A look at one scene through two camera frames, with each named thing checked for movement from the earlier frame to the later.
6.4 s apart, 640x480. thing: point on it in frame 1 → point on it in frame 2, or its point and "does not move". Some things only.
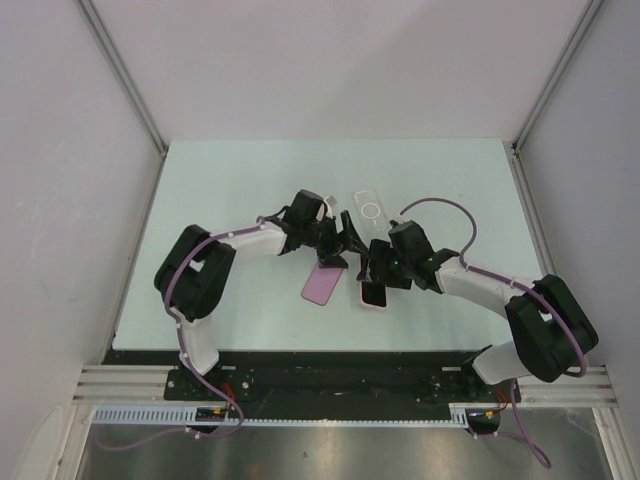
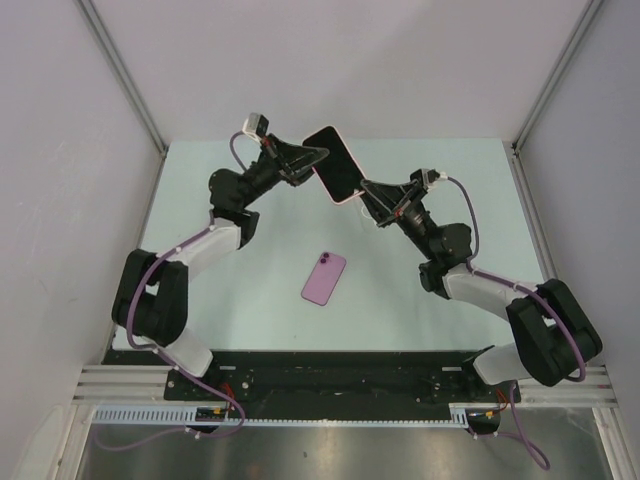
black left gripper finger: (334, 260) → (300, 156)
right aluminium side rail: (531, 215) does not move
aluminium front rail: (115, 383) does not move
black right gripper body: (394, 271) → (409, 216)
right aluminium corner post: (555, 75) does not move
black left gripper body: (327, 241) → (276, 161)
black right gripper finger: (380, 249) → (380, 213)
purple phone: (321, 284) does not move
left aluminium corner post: (108, 45) does not move
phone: (373, 295) → (338, 173)
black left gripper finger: (350, 238) → (298, 174)
